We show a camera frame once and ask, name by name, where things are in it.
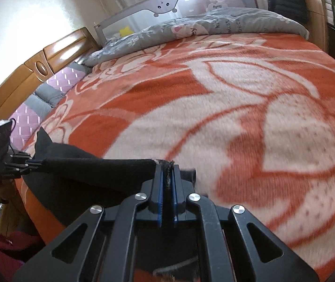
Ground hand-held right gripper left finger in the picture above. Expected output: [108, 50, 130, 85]
[13, 164, 164, 282]

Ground black puffer jacket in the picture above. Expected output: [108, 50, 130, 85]
[269, 0, 309, 40]

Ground wooden bed headboard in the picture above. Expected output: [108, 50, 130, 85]
[0, 27, 100, 141]

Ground pink plush toy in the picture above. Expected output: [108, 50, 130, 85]
[211, 0, 247, 12]

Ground grey bed guard rail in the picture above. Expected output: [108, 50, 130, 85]
[94, 0, 262, 46]

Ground black pants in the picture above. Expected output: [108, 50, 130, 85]
[23, 126, 199, 230]

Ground purple grey pillow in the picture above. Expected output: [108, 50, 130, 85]
[10, 95, 52, 153]
[35, 62, 93, 106]

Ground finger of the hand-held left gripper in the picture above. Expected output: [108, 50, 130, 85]
[1, 164, 43, 180]
[9, 151, 46, 166]

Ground grey printed quilt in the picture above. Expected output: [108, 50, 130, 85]
[84, 7, 310, 67]

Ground orange floral blanket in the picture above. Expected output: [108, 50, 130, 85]
[15, 32, 335, 282]

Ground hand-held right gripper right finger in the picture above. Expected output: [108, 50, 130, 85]
[172, 164, 320, 282]

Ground person's red clothing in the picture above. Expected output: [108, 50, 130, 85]
[0, 220, 46, 282]

